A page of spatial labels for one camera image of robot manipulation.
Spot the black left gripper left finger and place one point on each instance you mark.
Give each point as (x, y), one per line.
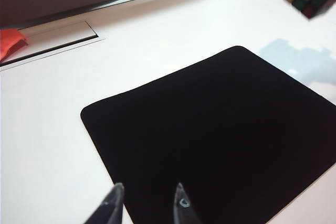
(111, 207)

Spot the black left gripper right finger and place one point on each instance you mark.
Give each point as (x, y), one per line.
(182, 208)

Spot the black mouse pad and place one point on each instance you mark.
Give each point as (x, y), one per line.
(210, 134)

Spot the orange cloth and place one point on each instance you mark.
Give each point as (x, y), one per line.
(10, 43)

